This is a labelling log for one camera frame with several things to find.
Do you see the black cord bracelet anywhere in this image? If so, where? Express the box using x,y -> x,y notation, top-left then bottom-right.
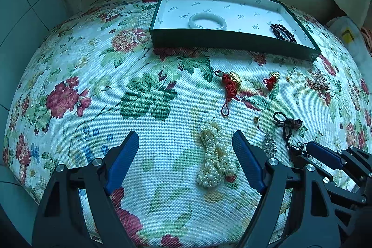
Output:
272,111 -> 303,149

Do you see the pearl flower brooch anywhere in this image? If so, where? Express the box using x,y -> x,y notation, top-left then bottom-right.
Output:
306,69 -> 330,97

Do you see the silver rhinestone brooch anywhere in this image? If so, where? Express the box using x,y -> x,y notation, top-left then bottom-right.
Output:
262,132 -> 277,158

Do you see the small gold earring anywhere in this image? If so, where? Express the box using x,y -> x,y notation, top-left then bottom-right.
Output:
253,116 -> 264,133

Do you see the red knot gold charm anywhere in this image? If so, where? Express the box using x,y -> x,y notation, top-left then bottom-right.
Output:
263,72 -> 281,91

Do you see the pearl necklace bundle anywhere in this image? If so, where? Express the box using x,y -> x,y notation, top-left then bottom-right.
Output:
196,121 -> 239,189

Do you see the red cord gold charm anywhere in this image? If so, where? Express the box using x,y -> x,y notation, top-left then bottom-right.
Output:
214,70 -> 242,117

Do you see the dark red bead bracelet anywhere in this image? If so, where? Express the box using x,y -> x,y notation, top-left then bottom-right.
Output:
270,23 -> 298,44

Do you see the white jade bangle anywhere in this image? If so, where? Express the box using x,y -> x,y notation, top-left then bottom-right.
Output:
189,12 -> 227,30

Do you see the dark green jewelry tray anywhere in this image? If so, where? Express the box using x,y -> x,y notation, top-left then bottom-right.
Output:
149,0 -> 321,62

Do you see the white patterned pillow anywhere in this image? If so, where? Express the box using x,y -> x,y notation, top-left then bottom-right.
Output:
326,16 -> 371,83

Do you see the floral bed cover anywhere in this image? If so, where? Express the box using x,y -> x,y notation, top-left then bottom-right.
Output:
2,0 -> 371,247

